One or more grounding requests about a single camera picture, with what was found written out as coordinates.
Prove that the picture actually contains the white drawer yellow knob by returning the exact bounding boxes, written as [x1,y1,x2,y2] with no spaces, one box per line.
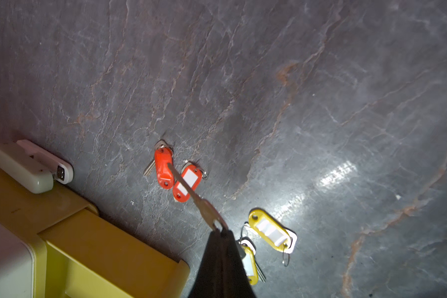
[0,223,34,298]

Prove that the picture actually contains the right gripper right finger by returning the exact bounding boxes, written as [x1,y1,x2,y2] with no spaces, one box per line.
[222,230,256,298]

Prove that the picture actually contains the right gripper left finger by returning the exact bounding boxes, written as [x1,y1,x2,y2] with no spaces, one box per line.
[188,230,224,298]

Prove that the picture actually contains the key with yellow tag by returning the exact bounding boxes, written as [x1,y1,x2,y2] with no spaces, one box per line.
[240,207,298,268]

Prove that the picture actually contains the silver key red tag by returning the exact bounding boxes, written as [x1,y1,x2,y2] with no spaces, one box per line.
[144,140,175,189]

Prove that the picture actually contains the beige cabinet side handle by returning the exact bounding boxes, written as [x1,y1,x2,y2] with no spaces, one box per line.
[0,140,74,194]

